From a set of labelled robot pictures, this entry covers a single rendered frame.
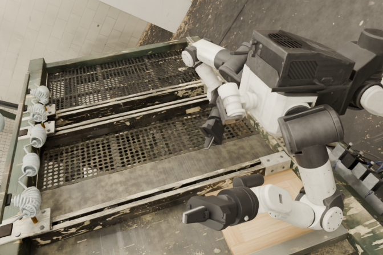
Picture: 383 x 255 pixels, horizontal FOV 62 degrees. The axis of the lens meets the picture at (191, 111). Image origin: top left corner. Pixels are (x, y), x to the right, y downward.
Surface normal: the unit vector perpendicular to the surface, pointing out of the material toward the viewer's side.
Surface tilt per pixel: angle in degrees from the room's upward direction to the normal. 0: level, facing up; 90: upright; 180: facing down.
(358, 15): 0
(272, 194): 95
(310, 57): 90
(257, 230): 57
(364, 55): 22
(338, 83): 90
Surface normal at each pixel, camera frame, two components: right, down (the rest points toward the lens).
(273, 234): -0.06, -0.82
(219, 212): -0.75, -0.04
